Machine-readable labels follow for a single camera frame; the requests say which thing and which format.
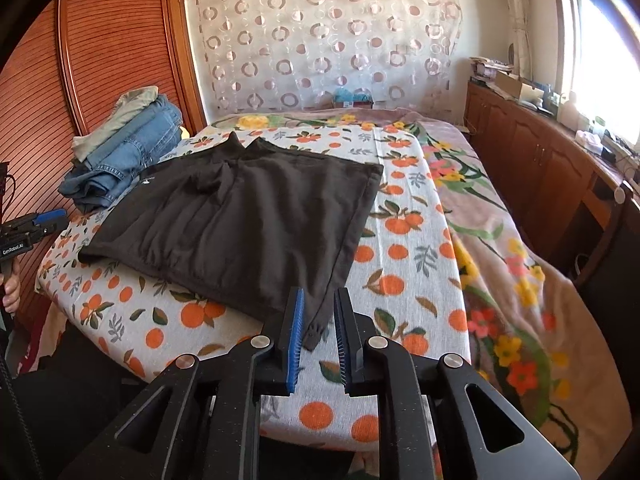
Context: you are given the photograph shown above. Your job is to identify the black pants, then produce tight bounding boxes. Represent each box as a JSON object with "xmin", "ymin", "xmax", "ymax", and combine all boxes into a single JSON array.
[{"xmin": 78, "ymin": 136, "xmax": 383, "ymax": 349}]

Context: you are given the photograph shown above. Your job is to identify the person's left hand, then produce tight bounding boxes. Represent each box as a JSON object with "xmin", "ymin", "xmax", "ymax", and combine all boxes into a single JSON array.
[{"xmin": 1, "ymin": 258, "xmax": 21, "ymax": 314}]

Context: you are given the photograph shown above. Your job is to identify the folded blue jeans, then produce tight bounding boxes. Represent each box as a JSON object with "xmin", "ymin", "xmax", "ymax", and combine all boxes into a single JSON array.
[{"xmin": 58, "ymin": 94, "xmax": 182, "ymax": 214}]

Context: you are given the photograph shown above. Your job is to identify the orange print bed sheet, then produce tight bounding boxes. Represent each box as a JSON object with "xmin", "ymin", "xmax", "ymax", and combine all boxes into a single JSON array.
[{"xmin": 35, "ymin": 122, "xmax": 470, "ymax": 452}]

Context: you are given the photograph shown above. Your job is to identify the folded khaki pants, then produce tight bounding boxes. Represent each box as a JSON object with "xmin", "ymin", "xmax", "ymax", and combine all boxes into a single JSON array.
[{"xmin": 72, "ymin": 86, "xmax": 158, "ymax": 162}]

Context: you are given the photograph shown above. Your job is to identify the floral pink blanket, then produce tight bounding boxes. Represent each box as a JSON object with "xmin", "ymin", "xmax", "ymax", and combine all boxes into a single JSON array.
[{"xmin": 210, "ymin": 108, "xmax": 631, "ymax": 479}]

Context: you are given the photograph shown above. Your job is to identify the box with blue cloth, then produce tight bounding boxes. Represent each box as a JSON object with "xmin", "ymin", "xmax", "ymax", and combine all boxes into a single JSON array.
[{"xmin": 332, "ymin": 88, "xmax": 374, "ymax": 108}]

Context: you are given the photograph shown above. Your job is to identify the wooden cabinet counter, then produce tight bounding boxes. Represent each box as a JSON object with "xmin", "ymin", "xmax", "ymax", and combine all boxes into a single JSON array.
[{"xmin": 463, "ymin": 80, "xmax": 623, "ymax": 275}]

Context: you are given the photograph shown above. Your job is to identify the pink circle pattern curtain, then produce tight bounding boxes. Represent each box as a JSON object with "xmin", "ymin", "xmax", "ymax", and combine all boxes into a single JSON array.
[{"xmin": 186, "ymin": 0, "xmax": 462, "ymax": 117}]

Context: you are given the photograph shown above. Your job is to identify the stack of books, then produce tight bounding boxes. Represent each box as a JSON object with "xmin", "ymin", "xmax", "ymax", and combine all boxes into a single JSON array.
[{"xmin": 470, "ymin": 56, "xmax": 513, "ymax": 81}]

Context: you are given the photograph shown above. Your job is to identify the cardboard box on counter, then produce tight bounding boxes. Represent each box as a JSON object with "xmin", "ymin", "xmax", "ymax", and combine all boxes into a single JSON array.
[{"xmin": 495, "ymin": 72, "xmax": 544, "ymax": 102}]

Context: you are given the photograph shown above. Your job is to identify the wooden chair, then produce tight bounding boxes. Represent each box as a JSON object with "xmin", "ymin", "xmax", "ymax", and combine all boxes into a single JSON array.
[{"xmin": 572, "ymin": 181, "xmax": 634, "ymax": 286}]

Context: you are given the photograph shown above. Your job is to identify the white tissue pack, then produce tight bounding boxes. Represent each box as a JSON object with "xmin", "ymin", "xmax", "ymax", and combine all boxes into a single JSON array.
[{"xmin": 575, "ymin": 130, "xmax": 603, "ymax": 156}]

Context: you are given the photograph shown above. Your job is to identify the white plastic jug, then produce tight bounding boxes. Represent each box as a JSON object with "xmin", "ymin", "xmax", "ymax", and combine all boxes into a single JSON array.
[{"xmin": 558, "ymin": 91, "xmax": 580, "ymax": 131}]

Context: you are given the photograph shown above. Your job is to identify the beige side window curtain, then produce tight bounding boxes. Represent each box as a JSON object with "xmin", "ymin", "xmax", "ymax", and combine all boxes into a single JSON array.
[{"xmin": 506, "ymin": 0, "xmax": 532, "ymax": 77}]

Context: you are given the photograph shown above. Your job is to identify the window with wooden frame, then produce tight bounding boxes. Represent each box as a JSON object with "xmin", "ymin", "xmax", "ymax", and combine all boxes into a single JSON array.
[{"xmin": 559, "ymin": 0, "xmax": 639, "ymax": 150}]

